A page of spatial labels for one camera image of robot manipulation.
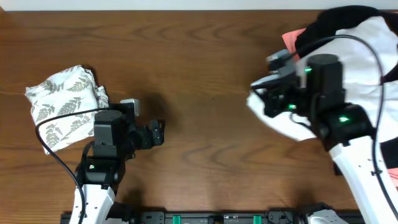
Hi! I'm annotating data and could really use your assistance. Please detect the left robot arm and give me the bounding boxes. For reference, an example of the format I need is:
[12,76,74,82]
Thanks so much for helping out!
[69,110,165,223]

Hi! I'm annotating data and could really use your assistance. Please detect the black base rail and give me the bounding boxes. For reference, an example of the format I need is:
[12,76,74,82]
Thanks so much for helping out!
[60,210,364,224]

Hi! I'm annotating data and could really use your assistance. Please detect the fern print fabric bag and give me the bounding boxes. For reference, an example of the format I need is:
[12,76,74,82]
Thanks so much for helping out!
[25,65,109,152]

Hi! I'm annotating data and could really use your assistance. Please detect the pink garment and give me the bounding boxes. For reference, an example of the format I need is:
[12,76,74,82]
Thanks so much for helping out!
[282,28,305,53]

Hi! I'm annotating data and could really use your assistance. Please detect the black garment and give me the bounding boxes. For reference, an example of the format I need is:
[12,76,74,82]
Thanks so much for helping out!
[295,6,397,170]

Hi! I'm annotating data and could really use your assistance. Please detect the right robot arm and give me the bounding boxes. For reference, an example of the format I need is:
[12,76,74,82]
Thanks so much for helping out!
[248,50,397,223]

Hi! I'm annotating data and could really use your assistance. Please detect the white t-shirt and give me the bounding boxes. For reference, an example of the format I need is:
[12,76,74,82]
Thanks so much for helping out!
[247,16,397,142]

